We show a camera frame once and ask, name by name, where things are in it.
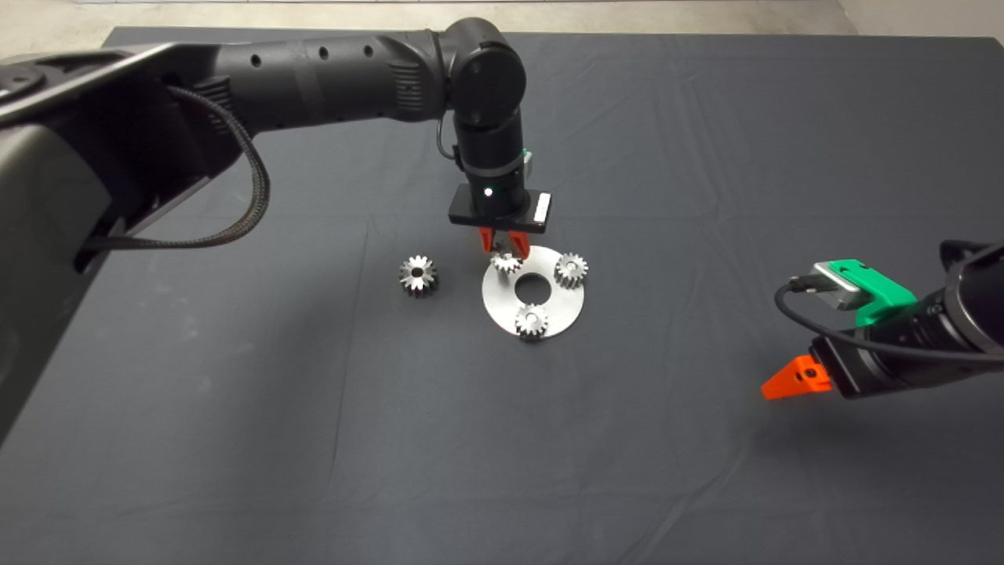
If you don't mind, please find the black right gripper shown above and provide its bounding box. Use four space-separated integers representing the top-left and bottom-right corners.
760 332 919 402

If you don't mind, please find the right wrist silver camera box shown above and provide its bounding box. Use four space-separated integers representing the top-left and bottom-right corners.
811 263 865 312

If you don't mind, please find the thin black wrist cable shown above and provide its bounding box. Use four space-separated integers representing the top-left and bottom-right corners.
435 118 464 171

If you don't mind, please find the thick black braided cable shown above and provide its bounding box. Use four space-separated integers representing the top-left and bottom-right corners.
78 85 272 251

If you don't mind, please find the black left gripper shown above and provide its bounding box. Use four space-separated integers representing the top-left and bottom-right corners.
447 169 553 261

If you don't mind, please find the round metal plate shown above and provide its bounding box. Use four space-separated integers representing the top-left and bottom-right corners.
481 246 587 341

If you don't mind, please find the large tall steel gear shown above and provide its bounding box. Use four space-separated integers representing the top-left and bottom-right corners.
398 255 439 299

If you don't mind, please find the dark grey table cloth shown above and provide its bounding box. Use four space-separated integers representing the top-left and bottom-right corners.
0 26 1004 565

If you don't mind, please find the right wrist green camera mount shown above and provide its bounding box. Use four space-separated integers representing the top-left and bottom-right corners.
828 260 919 330

